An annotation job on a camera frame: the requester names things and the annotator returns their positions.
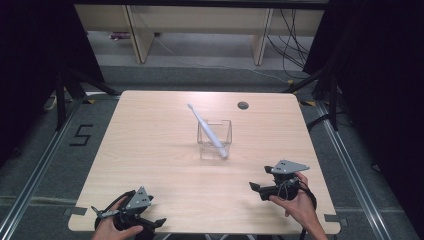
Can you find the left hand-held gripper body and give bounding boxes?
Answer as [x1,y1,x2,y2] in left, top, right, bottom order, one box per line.
[90,185,158,240]

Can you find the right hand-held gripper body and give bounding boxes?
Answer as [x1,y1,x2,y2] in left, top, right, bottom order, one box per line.
[269,159,311,202]

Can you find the clear plastic container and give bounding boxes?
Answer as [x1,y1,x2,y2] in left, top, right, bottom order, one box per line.
[196,118,233,161]

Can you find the white electric toothbrush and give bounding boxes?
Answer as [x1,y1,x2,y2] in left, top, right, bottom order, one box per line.
[186,102,230,160]

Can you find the person's right hand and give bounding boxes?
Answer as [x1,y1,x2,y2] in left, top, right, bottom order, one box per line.
[268,171,318,232]

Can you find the person's left hand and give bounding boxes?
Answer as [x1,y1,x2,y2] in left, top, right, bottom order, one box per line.
[90,195,145,240]

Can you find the black metal stand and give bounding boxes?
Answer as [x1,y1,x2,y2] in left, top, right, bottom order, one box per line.
[282,64,340,132]
[54,65,120,132]

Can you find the small dark pink object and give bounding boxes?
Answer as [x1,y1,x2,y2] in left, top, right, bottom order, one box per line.
[108,31,132,42]

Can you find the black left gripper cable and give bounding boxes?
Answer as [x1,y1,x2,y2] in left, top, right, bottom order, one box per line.
[94,189,137,231]

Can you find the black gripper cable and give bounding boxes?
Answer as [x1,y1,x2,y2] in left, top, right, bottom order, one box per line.
[94,189,137,231]
[279,179,318,240]

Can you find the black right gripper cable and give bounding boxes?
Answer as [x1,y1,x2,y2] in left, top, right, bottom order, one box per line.
[279,179,318,240]

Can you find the black floor cable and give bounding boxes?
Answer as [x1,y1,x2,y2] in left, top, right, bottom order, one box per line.
[305,111,353,132]

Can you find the metal floor rail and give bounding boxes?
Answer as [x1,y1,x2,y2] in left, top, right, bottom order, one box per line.
[314,99,395,240]
[0,98,85,240]

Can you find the thin white floor cable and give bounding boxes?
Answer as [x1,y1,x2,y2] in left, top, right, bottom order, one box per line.
[152,32,292,85]

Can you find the bundle of black cables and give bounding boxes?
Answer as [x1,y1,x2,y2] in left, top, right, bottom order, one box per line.
[265,8,312,80]

